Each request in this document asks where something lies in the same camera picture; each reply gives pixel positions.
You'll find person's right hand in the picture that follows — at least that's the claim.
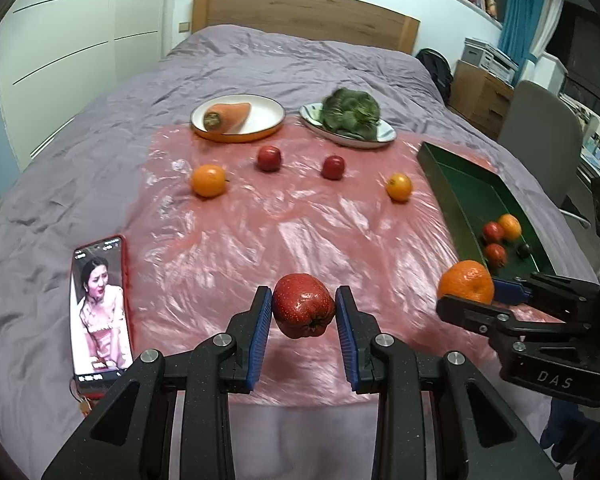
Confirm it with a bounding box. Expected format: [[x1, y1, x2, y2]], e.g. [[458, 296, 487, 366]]
[[539, 397, 600, 466]]

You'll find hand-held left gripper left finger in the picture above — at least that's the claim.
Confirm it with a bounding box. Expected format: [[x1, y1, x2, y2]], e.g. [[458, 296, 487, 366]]
[[40, 286, 273, 480]]

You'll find wooden drawer cabinet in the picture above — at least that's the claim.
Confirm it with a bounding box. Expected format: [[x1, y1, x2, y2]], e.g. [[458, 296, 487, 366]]
[[450, 60, 515, 138]]

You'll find wooden headboard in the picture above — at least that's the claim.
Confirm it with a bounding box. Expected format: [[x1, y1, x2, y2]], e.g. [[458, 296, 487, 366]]
[[192, 0, 421, 55]]

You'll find grey printer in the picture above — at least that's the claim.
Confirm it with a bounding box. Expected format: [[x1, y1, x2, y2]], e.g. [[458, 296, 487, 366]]
[[462, 37, 520, 86]]

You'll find green bok choy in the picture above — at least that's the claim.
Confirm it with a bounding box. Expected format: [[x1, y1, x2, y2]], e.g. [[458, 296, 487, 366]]
[[320, 88, 381, 139]]

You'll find carrot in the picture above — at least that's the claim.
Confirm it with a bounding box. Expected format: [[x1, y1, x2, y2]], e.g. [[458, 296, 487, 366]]
[[203, 102, 252, 132]]

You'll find grey office chair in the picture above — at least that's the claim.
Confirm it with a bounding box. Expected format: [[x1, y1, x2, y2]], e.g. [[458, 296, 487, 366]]
[[497, 80, 596, 231]]

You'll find red braided phone strap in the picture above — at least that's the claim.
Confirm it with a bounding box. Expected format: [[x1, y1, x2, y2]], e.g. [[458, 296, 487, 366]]
[[69, 377, 98, 417]]

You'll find orange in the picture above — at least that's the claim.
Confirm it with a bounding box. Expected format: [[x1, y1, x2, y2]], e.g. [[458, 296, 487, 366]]
[[190, 164, 228, 198], [385, 173, 413, 203], [438, 260, 496, 306], [498, 213, 522, 241]]

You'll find pink plastic sheet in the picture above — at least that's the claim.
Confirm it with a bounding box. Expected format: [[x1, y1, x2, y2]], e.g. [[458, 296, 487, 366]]
[[125, 120, 571, 408]]

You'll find white wardrobe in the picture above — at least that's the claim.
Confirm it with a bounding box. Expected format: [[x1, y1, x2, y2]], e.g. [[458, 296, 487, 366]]
[[0, 0, 163, 158]]

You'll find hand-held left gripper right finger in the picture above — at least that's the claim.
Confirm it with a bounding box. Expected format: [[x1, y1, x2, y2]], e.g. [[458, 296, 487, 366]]
[[335, 285, 563, 480]]

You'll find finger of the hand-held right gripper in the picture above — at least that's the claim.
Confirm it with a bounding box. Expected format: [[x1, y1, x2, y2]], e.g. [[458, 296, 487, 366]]
[[492, 272, 600, 323], [436, 294, 531, 347]]

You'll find orange-rimmed white plate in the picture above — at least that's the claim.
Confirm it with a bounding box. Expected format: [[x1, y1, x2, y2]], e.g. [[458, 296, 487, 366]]
[[190, 95, 286, 142]]

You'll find white patterned plate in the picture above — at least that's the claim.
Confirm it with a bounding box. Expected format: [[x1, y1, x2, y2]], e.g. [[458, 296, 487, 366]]
[[299, 102, 397, 148]]

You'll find green rectangular tray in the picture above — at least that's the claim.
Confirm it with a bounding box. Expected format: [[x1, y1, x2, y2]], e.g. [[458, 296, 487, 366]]
[[417, 141, 558, 281]]

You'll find red-cased smartphone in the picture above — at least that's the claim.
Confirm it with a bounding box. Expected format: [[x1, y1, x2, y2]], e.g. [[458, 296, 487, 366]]
[[70, 234, 134, 397]]

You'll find black backpack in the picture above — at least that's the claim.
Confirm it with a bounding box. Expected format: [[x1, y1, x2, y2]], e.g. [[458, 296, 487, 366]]
[[414, 48, 454, 106]]

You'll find long blue curtain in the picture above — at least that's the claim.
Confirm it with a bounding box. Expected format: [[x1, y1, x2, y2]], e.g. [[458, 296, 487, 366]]
[[498, 0, 543, 63]]

